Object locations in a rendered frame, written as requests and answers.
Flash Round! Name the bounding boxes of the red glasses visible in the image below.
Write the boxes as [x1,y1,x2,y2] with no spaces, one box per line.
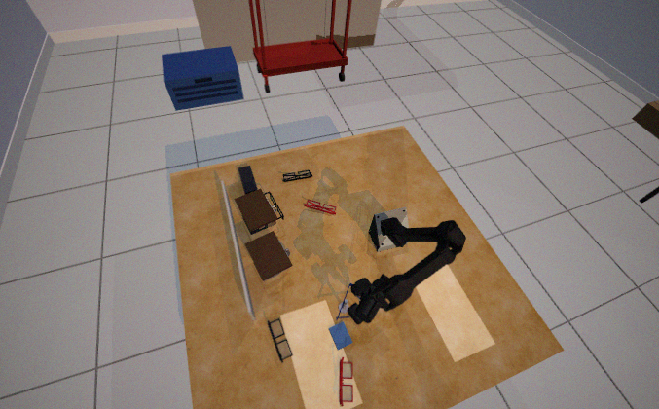
[340,357,353,406]
[304,200,336,214]

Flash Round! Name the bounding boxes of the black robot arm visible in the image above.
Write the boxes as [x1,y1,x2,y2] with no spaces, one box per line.
[351,217,466,323]

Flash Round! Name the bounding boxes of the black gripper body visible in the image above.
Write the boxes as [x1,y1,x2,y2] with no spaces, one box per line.
[348,290,369,324]

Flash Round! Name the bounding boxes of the grey flat panel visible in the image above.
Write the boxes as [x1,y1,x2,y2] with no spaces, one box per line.
[221,180,255,320]

